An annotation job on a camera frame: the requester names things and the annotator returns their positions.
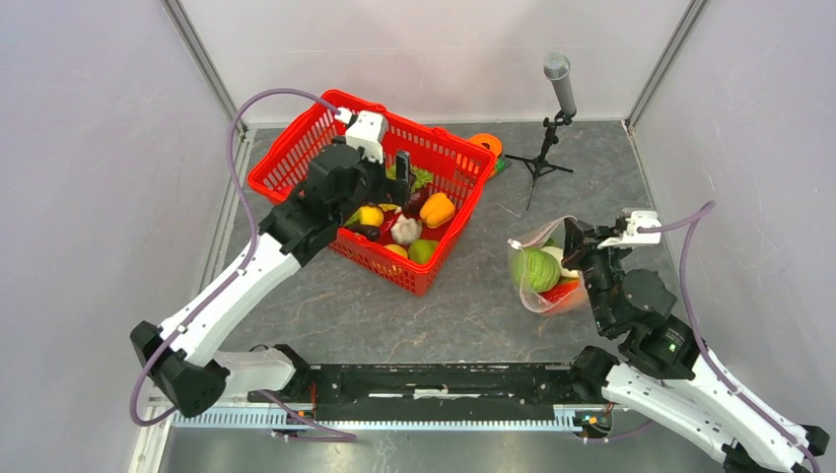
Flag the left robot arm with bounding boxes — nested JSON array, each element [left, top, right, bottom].
[[130, 143, 413, 418]]

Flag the green toy grapes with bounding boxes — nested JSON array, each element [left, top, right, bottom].
[[385, 165, 435, 192]]

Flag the aluminium frame rail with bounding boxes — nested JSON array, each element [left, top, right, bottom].
[[127, 362, 730, 473]]

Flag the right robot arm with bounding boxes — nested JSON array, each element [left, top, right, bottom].
[[563, 212, 830, 472]]

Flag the black microphone tripod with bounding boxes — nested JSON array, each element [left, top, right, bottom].
[[505, 111, 575, 211]]

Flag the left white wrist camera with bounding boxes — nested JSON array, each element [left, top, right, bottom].
[[335, 107, 388, 165]]

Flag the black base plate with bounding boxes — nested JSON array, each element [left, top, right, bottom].
[[274, 363, 606, 422]]

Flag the purple toy eggplant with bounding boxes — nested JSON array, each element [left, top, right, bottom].
[[349, 224, 382, 241]]

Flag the green toy cabbage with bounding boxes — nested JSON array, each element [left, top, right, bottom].
[[510, 247, 561, 293]]

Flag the orange red toy mango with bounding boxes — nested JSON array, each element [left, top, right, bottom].
[[540, 278, 583, 305]]

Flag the orange round toy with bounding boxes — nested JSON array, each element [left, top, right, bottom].
[[468, 133, 504, 157]]

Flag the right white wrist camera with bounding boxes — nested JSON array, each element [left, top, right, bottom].
[[597, 209, 662, 249]]

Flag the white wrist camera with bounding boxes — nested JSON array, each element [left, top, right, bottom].
[[335, 107, 388, 165], [597, 209, 662, 249]]

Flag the clear zip top bag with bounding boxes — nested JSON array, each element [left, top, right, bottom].
[[507, 216, 588, 316]]

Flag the red plastic basket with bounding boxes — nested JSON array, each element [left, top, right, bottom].
[[247, 89, 496, 296]]

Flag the white toy radish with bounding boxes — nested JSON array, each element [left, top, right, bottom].
[[541, 246, 581, 279]]

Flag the dark red toy beet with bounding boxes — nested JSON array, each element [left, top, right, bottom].
[[403, 187, 431, 215]]

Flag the grey microphone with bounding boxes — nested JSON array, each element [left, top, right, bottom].
[[543, 51, 577, 118]]

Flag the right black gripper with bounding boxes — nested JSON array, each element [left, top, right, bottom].
[[557, 215, 631, 331]]

